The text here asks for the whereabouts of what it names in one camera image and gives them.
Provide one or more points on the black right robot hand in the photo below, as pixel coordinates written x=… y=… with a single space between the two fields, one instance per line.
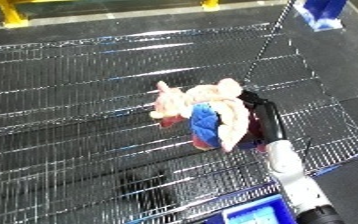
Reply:
x=270 y=120

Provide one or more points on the pink soft toy blue patch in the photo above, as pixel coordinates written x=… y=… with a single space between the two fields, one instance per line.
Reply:
x=214 y=110

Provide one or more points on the pale right robot arm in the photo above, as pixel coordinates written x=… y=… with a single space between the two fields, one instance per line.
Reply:
x=294 y=180

